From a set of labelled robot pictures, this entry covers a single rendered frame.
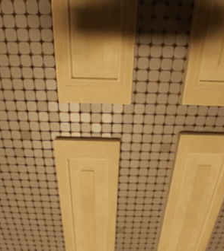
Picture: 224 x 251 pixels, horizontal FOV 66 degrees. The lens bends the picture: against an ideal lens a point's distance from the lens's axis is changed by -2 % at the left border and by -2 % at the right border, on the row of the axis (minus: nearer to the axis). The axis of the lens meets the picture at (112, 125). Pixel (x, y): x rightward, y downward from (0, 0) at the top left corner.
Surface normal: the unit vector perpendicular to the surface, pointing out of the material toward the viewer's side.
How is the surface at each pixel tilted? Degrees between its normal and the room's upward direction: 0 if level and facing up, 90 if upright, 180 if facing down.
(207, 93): 0
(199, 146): 0
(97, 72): 11
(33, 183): 0
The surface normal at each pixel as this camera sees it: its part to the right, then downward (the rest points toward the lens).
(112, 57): 0.19, 0.36
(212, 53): -0.19, 0.35
